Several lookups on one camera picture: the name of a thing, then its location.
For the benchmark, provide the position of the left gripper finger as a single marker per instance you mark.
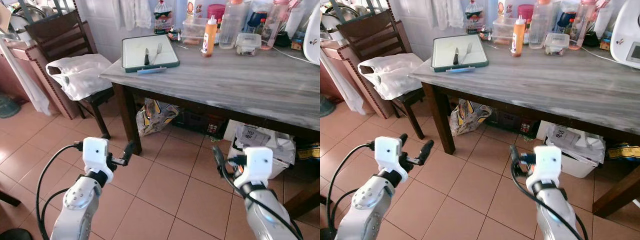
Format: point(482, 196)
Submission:
point(105, 136)
point(427, 151)
point(403, 139)
point(129, 152)

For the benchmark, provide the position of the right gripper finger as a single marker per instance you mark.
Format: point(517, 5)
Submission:
point(220, 160)
point(515, 159)

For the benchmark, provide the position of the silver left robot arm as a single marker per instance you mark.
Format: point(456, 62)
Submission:
point(365, 202)
point(79, 202)

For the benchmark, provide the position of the white plastic bin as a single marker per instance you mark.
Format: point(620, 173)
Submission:
point(575, 150)
point(262, 145)

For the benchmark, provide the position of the black crate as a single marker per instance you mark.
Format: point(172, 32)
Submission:
point(510, 121)
point(197, 122)

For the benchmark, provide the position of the yellow black printed bag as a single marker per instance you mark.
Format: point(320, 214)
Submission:
point(467, 117)
point(155, 117)

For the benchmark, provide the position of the white plastic bag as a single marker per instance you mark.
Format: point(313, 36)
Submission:
point(395, 75)
point(82, 75)

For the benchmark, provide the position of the grey top wooden table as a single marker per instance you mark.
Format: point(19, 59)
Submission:
point(240, 85)
point(540, 85)

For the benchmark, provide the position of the blue flat utensil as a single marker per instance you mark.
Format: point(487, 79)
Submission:
point(460, 70)
point(150, 71)

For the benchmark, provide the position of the green floor item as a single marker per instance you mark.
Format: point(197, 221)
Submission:
point(7, 107)
point(326, 106)

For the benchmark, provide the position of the green-rimmed white tray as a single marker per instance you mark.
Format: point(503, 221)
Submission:
point(137, 52)
point(445, 52)

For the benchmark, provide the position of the metal fork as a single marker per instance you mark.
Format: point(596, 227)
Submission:
point(467, 50)
point(158, 50)

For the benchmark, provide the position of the dark wooden chair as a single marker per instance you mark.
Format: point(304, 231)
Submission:
point(372, 36)
point(60, 37)

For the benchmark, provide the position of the brown cabinet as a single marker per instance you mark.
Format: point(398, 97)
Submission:
point(15, 50)
point(330, 47)

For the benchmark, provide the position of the small clear lidded container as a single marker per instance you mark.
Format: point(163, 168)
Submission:
point(248, 44)
point(556, 44)

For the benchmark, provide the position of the orange sauce bottle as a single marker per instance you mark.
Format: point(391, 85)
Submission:
point(518, 37)
point(210, 37)

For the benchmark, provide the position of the small dark jar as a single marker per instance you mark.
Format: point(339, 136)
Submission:
point(484, 34)
point(174, 35)

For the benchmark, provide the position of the white hanging towel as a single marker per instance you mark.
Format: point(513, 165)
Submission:
point(136, 14)
point(447, 12)

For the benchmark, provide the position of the clear plastic storage box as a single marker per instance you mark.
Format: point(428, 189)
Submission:
point(502, 31)
point(192, 31)

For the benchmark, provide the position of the packaged food bag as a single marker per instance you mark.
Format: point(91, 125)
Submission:
point(473, 19)
point(163, 19)

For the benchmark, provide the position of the tall clear plastic jar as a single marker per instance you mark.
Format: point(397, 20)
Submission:
point(231, 27)
point(541, 27)

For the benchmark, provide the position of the white kitchen appliance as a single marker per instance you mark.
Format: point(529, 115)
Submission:
point(627, 35)
point(313, 37)

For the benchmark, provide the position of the pink tinted clear bottle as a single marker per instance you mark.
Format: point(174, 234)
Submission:
point(582, 27)
point(272, 27)

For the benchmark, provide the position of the metal dish rack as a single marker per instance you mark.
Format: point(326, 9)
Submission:
point(30, 12)
point(342, 12)

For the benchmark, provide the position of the red lidded container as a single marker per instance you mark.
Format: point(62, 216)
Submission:
point(215, 12)
point(526, 12)

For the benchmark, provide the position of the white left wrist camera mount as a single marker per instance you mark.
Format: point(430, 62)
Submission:
point(387, 150)
point(95, 150)

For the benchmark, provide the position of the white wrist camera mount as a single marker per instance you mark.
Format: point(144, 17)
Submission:
point(256, 162)
point(95, 150)
point(547, 162)
point(387, 150)

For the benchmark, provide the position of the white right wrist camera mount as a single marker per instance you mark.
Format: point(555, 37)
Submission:
point(547, 162)
point(256, 162)

